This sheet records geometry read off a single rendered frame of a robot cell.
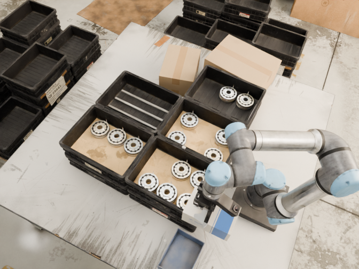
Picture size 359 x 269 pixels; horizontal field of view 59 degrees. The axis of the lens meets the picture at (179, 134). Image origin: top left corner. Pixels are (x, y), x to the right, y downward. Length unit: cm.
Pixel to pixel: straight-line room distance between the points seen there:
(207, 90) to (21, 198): 121
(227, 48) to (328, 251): 161
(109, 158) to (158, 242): 50
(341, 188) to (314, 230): 145
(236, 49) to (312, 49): 176
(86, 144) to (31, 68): 113
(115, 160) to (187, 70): 75
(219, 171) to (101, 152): 91
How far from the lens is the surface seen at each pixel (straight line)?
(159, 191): 160
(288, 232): 182
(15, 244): 262
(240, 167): 103
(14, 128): 273
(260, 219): 175
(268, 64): 216
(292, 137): 120
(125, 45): 247
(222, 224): 128
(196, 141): 178
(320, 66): 369
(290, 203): 147
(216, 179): 98
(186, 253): 167
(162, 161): 171
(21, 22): 321
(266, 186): 157
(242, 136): 109
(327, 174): 128
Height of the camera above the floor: 234
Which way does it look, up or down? 57 degrees down
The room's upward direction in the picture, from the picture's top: 5 degrees clockwise
